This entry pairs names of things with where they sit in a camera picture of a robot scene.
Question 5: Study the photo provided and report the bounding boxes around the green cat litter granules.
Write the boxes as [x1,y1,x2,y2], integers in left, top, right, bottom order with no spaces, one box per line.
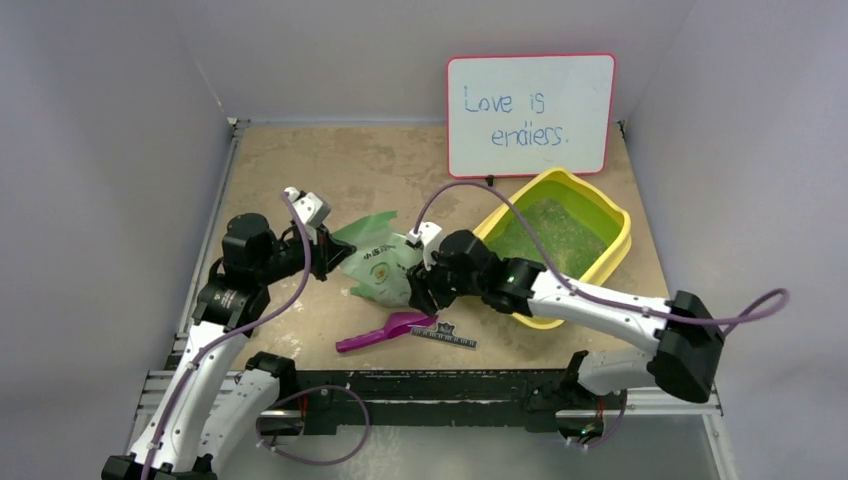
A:
[486,198,607,279]

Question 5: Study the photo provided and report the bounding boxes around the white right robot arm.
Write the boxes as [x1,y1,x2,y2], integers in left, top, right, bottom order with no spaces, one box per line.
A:
[406,223,725,407]

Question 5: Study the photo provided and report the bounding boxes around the yellow sifting litter tray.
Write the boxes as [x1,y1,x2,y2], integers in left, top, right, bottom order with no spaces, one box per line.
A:
[473,167,632,330]

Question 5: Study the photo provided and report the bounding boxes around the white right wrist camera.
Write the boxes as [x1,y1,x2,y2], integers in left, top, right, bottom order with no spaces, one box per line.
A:
[405,222,445,270]

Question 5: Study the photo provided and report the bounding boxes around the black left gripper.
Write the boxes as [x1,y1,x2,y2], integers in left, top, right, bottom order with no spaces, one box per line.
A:
[256,222,355,285]

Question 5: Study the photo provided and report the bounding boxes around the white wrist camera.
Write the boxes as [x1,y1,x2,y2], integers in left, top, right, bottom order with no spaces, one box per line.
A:
[284,187,332,228]
[405,222,445,270]

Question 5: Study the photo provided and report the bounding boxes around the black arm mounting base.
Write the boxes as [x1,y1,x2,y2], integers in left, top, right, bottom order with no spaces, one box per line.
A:
[271,351,627,439]

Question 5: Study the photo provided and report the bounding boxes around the pink framed whiteboard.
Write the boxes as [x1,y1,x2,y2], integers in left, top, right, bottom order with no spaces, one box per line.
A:
[446,53,617,178]

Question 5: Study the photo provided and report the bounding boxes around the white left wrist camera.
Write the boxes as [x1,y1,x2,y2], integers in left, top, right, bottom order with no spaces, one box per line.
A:
[284,187,332,228]

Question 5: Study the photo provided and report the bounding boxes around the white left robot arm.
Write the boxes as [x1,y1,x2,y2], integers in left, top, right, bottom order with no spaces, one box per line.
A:
[101,213,356,479]

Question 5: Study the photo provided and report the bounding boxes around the green cat litter bag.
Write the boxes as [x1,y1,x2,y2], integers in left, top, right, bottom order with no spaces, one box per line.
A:
[333,211,420,307]

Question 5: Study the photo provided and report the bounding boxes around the purple plastic litter scoop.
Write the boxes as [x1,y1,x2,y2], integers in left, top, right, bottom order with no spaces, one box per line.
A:
[335,312,437,353]

